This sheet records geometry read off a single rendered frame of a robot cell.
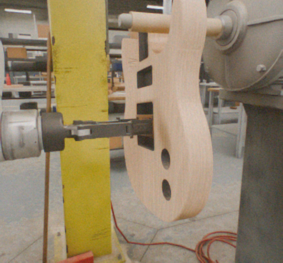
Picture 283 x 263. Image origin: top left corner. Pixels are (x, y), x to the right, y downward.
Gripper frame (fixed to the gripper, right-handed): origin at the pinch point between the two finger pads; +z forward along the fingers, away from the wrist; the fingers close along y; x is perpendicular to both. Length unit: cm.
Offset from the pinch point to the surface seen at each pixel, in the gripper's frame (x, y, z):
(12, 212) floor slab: -79, -174, -56
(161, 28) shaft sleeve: 17.8, 9.3, 0.9
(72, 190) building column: -41, -90, -11
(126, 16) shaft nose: 19.3, 9.4, -5.6
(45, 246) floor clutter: -69, -89, -27
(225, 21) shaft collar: 19.5, 10.5, 13.7
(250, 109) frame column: 2.1, -2.1, 31.9
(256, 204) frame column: -24.2, -2.1, 32.9
